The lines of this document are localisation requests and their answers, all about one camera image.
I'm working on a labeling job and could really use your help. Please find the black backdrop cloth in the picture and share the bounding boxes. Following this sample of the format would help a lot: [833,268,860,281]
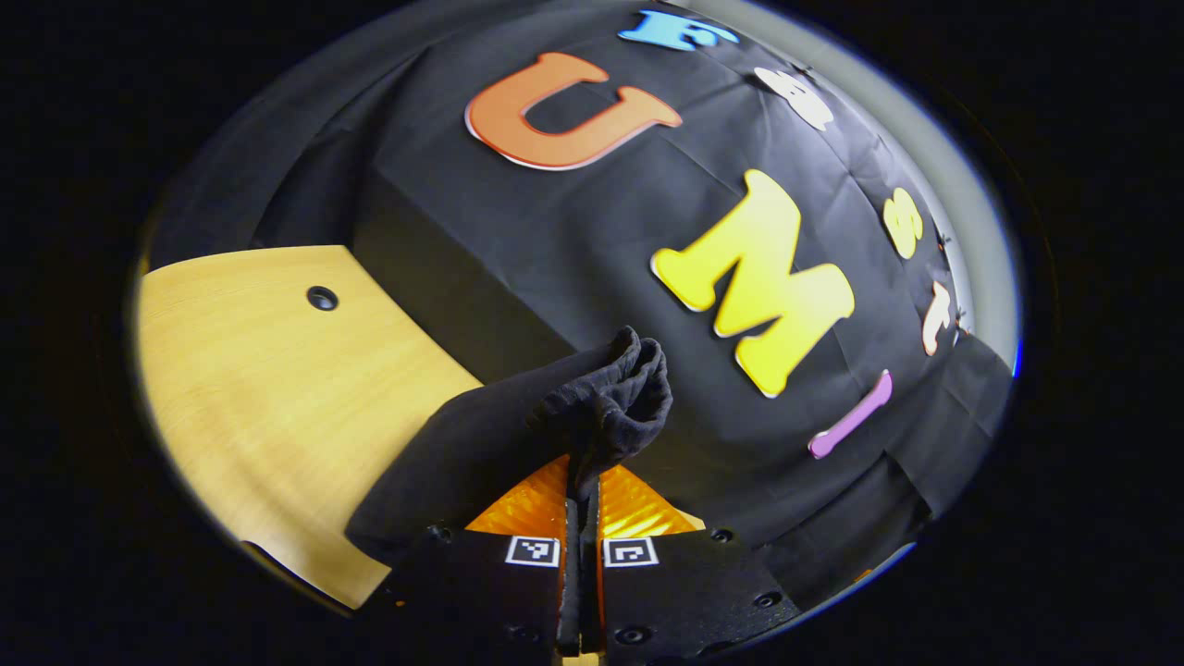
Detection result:
[148,0,1018,616]

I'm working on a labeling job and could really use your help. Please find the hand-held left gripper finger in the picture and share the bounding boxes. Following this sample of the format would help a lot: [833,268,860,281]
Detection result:
[359,453,581,660]
[584,464,802,660]

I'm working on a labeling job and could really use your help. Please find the black denim jeans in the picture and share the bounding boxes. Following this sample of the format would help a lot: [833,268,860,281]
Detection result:
[345,326,674,567]

